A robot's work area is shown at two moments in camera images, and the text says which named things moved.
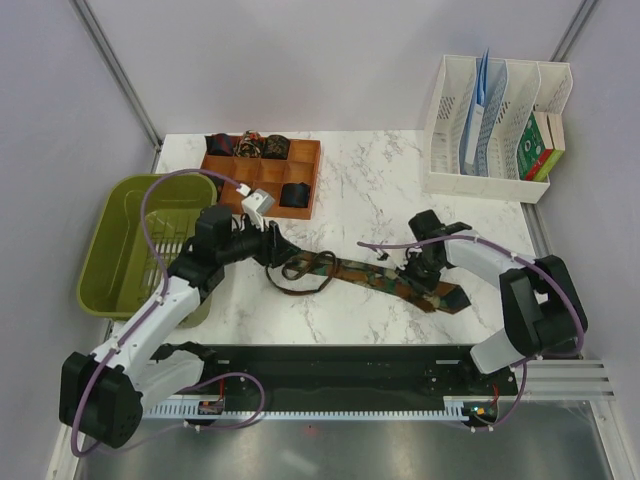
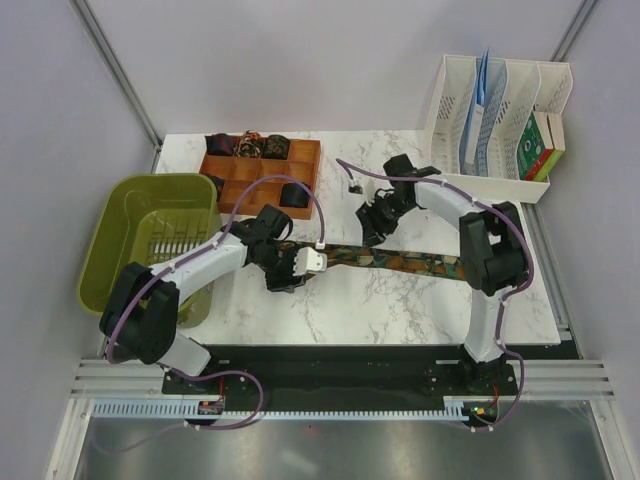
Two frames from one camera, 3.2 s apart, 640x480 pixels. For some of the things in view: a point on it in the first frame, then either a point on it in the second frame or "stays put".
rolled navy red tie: x=220 y=144 stays put
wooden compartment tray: x=301 y=166 stays put
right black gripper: x=404 y=270 → x=373 y=226
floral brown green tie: x=305 y=272 → x=428 y=263
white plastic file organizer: x=516 y=90 stays put
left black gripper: x=273 y=248 stays put
